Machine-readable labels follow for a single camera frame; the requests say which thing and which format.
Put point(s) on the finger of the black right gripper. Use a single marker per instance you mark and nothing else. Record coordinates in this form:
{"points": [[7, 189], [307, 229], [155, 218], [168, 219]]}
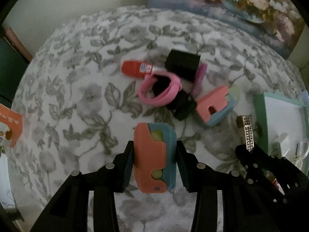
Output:
{"points": [[277, 192]]}

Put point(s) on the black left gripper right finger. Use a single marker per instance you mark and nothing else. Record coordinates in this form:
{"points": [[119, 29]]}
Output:
{"points": [[225, 201]]}

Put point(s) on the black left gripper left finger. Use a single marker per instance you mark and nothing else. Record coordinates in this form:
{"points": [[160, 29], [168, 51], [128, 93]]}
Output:
{"points": [[68, 208]]}

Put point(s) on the patterned metal lighter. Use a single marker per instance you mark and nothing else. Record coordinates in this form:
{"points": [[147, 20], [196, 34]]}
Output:
{"points": [[245, 131]]}

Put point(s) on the orange teal toy gun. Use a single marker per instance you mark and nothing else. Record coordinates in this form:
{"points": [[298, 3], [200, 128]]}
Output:
{"points": [[155, 168]]}

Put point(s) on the black square box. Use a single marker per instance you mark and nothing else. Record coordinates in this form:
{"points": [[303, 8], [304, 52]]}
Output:
{"points": [[183, 64]]}

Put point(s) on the white square box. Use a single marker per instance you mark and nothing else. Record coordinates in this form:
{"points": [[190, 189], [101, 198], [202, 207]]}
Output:
{"points": [[281, 145]]}

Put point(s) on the teal rimmed white tray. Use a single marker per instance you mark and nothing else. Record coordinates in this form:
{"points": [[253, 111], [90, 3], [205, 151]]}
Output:
{"points": [[276, 114]]}

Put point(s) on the orange teal toy block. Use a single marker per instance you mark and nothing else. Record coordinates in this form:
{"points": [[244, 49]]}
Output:
{"points": [[214, 106]]}

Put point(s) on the orange cardboard box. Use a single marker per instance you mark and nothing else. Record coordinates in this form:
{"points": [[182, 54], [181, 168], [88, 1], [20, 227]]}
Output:
{"points": [[11, 126]]}

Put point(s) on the black clip object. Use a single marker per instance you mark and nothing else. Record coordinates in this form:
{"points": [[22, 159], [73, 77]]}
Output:
{"points": [[182, 106]]}

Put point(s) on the grey floral tablecloth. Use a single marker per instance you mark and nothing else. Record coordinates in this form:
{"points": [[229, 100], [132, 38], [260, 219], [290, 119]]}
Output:
{"points": [[80, 110]]}

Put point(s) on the pink rubber band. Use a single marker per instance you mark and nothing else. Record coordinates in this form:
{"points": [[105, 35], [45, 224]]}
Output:
{"points": [[168, 95]]}

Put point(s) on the red glue tube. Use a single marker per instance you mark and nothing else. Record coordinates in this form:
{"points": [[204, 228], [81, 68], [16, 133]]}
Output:
{"points": [[139, 69]]}

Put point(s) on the floral painting canvas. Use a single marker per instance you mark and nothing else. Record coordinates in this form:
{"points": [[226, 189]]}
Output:
{"points": [[277, 23]]}

